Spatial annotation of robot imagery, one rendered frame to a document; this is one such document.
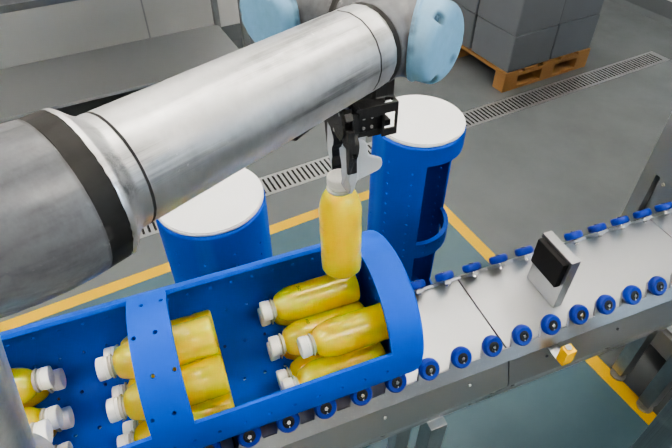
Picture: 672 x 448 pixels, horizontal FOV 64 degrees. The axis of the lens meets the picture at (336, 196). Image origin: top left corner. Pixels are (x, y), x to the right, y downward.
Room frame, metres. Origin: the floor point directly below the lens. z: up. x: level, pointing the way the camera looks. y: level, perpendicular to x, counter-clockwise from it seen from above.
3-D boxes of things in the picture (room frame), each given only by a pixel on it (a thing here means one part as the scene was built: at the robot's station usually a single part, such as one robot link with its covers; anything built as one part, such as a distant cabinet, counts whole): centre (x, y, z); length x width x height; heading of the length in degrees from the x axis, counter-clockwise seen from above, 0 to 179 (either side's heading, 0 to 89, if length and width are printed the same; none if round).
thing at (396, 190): (1.39, -0.26, 0.59); 0.28 x 0.28 x 0.88
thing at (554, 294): (0.81, -0.49, 1.00); 0.10 x 0.04 x 0.15; 21
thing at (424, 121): (1.39, -0.26, 1.03); 0.28 x 0.28 x 0.01
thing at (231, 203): (1.03, 0.33, 1.03); 0.28 x 0.28 x 0.01
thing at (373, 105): (0.64, -0.03, 1.57); 0.09 x 0.08 x 0.12; 111
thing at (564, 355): (0.67, -0.49, 0.92); 0.08 x 0.03 x 0.05; 21
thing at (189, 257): (1.03, 0.33, 0.59); 0.28 x 0.28 x 0.88
